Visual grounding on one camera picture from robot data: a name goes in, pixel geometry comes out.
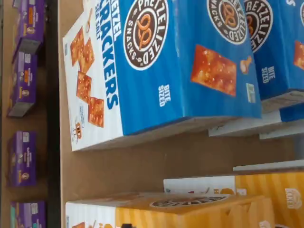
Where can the yellow white pretzel crackers box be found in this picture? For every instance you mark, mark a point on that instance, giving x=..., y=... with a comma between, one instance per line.
x=266, y=185
x=190, y=217

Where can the brown wooden shelf board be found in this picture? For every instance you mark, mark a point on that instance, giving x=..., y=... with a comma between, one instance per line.
x=142, y=171
x=41, y=123

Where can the purple Annie's box teal label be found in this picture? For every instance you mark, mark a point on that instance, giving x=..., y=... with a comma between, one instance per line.
x=28, y=216

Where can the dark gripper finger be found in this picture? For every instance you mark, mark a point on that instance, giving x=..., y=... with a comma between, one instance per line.
x=127, y=225

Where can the purple Annie's box orange label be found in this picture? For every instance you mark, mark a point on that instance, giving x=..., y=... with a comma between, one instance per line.
x=23, y=83
x=31, y=23

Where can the blue pretzel crackers box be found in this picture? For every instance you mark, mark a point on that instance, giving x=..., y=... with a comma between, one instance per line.
x=293, y=112
x=147, y=95
x=280, y=47

